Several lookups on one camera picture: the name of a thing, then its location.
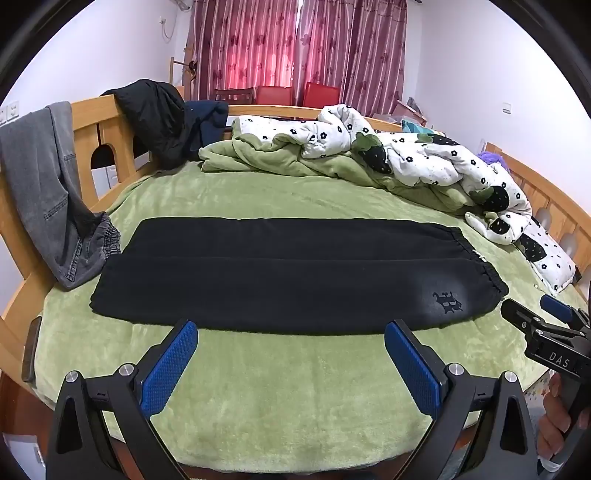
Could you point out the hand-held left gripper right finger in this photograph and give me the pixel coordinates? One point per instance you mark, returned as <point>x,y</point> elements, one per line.
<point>414,369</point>

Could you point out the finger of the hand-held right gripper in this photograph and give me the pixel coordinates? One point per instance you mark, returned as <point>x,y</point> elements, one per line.
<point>519,314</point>
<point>556,307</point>

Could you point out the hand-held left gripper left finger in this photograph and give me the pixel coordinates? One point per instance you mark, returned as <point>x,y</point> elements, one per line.
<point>168,369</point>

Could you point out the black pants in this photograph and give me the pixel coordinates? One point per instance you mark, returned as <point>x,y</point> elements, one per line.
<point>286,277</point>

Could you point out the person's right hand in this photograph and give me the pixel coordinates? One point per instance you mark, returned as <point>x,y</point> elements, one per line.
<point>551,429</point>

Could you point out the white floral pillow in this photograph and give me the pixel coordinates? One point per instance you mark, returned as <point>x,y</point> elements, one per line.
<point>549,258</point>

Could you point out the green fleece blanket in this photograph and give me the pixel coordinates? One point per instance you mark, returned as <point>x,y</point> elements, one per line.
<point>286,383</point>

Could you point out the dark rectangular object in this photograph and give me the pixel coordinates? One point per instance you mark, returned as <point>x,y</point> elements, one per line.
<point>31,350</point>

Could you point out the purple fluffy item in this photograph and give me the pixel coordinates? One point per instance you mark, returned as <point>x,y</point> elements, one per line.
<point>493,158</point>

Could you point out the grey jeans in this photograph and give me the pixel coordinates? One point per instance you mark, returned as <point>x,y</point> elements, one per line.
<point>51,194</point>

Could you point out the teal cushion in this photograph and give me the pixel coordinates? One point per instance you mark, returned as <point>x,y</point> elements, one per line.
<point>415,127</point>

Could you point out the white floral green quilt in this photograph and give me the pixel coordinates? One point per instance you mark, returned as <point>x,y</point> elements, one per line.
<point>332,152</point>

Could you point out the cardboard box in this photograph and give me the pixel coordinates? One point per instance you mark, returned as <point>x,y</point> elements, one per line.
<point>404,110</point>

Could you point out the navy garment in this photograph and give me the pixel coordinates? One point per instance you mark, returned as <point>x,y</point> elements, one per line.
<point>205,122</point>

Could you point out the black jacket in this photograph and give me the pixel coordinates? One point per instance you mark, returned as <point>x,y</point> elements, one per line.
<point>152,120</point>

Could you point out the dark wooden chair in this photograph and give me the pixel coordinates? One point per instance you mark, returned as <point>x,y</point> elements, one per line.
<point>234,96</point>

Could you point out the red chair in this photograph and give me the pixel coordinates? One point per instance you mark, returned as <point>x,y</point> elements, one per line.
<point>323,94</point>
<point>274,95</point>

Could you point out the wooden coat rack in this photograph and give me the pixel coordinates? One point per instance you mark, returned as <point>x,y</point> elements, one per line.
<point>187,69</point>

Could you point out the red floral curtain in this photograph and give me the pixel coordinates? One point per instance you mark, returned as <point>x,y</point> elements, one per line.
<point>360,46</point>
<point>240,44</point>

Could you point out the wooden bed frame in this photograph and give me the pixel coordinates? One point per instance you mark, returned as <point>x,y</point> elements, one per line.
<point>87,124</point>

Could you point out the white wall socket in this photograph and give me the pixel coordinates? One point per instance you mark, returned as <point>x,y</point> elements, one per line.
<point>10,114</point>

